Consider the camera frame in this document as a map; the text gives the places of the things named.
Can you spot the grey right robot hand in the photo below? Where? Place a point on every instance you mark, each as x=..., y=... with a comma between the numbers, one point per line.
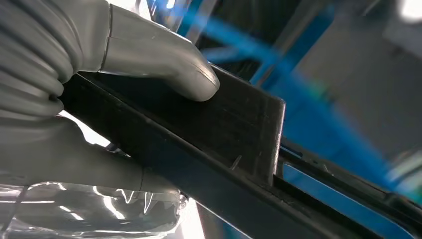
x=158, y=52

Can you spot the blue metal shelf rack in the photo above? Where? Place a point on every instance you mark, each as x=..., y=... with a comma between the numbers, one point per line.
x=313, y=125

